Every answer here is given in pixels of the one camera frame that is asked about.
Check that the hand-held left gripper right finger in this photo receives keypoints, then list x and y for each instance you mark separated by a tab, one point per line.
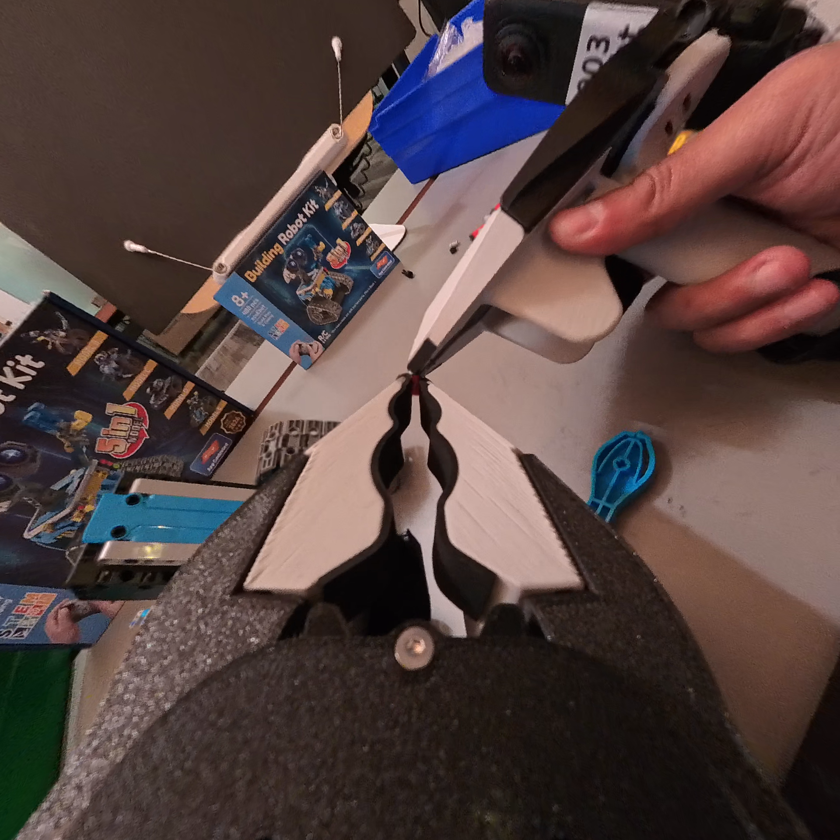
505	512

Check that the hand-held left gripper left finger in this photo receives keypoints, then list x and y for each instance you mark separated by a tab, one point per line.
321	518

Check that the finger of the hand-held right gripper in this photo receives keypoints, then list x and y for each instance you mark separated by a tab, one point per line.
459	295

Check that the small red pin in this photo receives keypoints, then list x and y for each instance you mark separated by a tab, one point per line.
418	384

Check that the blue long brick piece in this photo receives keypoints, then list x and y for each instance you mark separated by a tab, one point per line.
620	469

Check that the blue grey tracked toy robot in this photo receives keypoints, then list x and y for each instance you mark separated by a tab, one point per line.
164	518

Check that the grey desk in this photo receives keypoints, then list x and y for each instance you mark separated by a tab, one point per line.
689	407

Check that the person's right hand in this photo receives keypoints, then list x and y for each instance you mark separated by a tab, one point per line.
774	151

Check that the white folded card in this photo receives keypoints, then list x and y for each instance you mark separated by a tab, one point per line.
388	237

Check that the blue plastic bin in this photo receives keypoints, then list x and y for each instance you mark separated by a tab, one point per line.
446	118

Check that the blue printed booklet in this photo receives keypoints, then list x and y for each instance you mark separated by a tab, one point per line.
308	262

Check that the clear plastic bag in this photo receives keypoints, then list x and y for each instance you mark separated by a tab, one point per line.
456	33

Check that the dark printed toy kit box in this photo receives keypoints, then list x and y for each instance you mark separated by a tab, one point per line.
98	407

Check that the black divider panel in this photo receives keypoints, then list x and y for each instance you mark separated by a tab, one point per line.
164	131

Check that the green plastic bin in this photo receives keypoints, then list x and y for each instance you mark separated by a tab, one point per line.
33	722

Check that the white antenna bracket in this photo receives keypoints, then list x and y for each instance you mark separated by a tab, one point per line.
282	197

